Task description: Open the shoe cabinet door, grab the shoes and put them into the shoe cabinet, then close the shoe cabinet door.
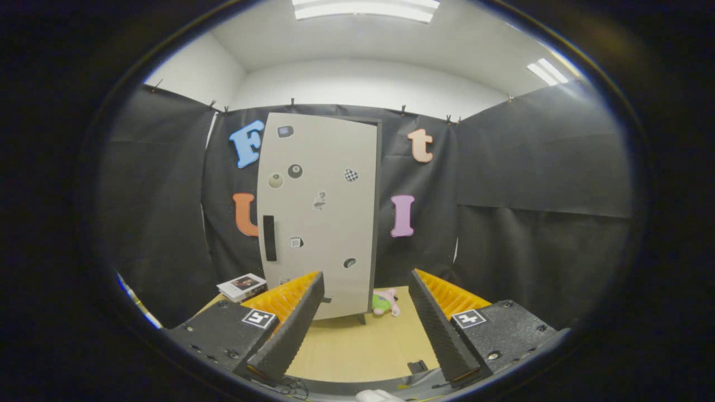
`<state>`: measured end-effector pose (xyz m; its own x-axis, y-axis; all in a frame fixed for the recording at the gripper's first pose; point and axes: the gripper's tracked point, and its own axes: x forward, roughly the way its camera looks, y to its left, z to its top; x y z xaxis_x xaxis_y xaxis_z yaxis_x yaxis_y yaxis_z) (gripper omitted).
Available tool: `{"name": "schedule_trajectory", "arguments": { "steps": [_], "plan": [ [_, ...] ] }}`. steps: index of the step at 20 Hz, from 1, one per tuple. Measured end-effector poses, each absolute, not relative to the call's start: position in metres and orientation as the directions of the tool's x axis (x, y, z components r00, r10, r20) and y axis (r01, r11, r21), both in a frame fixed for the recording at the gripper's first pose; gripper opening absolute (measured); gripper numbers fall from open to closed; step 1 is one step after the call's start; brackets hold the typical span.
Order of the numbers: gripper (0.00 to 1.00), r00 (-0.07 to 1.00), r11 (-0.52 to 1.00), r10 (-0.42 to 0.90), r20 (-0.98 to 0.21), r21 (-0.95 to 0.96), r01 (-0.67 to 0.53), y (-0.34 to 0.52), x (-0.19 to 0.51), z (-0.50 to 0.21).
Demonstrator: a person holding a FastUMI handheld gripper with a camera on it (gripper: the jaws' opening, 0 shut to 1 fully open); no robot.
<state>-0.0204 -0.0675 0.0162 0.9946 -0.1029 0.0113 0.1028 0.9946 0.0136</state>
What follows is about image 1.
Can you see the grey shoe cabinet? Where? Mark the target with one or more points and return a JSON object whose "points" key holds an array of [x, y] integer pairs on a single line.
{"points": [[378, 195]]}

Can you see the pink green plush toy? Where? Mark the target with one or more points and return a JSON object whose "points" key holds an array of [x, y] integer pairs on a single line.
{"points": [[382, 304]]}

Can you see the white shoe cabinet door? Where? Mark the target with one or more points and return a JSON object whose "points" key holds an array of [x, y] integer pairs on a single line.
{"points": [[324, 223]]}

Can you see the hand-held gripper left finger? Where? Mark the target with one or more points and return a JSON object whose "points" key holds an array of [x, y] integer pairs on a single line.
{"points": [[293, 335]]}

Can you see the wide ceiling light panel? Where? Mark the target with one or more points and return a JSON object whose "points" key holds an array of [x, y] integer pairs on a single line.
{"points": [[363, 8]]}

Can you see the narrow ceiling light panel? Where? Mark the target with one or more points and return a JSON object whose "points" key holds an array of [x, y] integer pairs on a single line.
{"points": [[547, 71]]}

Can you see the black table clamp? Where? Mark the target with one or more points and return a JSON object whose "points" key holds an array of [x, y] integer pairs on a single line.
{"points": [[418, 367]]}

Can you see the black backdrop cloth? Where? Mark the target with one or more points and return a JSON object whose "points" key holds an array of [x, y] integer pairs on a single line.
{"points": [[503, 167]]}

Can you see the white book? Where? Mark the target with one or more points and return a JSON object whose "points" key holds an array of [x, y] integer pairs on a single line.
{"points": [[240, 285]]}

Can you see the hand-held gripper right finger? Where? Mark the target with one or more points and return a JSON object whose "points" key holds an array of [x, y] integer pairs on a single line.
{"points": [[441, 335]]}

